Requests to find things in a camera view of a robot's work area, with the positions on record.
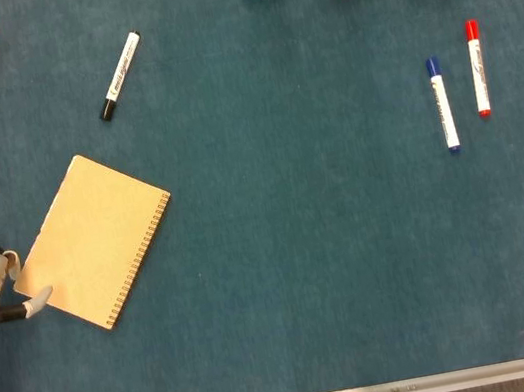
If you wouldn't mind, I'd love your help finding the black cap marker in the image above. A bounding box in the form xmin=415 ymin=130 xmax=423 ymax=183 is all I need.
xmin=85 ymin=29 xmax=155 ymax=123

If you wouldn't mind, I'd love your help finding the red cap marker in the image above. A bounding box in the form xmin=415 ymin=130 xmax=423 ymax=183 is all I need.
xmin=461 ymin=18 xmax=496 ymax=119

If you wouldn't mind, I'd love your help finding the kraft cover spiral notebook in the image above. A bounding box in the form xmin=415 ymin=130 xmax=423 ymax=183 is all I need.
xmin=0 ymin=140 xmax=194 ymax=347

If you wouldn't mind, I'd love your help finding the blue cap marker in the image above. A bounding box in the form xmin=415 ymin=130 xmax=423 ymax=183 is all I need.
xmin=423 ymin=54 xmax=465 ymax=158

